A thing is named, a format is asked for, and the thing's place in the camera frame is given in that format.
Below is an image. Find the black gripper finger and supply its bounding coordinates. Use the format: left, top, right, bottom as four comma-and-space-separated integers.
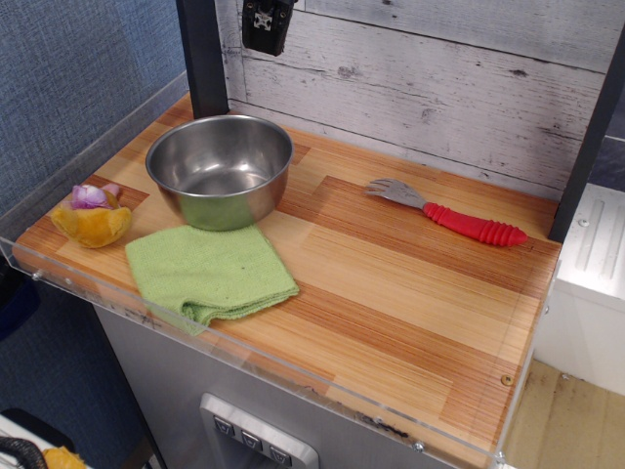
241, 0, 296, 56

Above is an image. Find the stainless steel pot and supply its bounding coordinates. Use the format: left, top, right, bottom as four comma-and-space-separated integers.
146, 115, 295, 232

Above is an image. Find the green cloth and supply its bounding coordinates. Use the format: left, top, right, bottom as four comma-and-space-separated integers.
125, 225, 299, 336

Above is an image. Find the orange plush toy with flower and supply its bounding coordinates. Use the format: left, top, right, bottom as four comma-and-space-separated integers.
50, 184, 132, 248

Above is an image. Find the clear acrylic table guard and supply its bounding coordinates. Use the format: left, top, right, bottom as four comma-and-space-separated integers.
1, 98, 560, 468

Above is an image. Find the silver dispenser button panel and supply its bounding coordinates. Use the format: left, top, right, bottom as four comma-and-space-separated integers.
199, 393, 319, 468

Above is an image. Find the white grey appliance at right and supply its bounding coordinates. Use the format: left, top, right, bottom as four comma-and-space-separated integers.
533, 184, 624, 395

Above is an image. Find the orange plush at bottom left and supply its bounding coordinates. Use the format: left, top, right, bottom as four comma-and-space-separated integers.
43, 447, 87, 469

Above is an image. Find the dark grey left post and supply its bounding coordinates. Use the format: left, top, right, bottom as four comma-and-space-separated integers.
176, 0, 229, 118

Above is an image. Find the dark grey post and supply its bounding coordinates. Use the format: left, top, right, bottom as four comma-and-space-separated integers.
548, 29, 624, 243
176, 0, 229, 118

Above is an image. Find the fork with red handle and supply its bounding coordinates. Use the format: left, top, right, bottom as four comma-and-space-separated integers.
365, 178, 528, 247

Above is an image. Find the dark grey right post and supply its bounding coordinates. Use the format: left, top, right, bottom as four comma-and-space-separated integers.
548, 29, 624, 243

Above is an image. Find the black cable at bottom left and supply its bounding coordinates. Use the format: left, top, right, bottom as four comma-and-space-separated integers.
0, 436, 46, 469

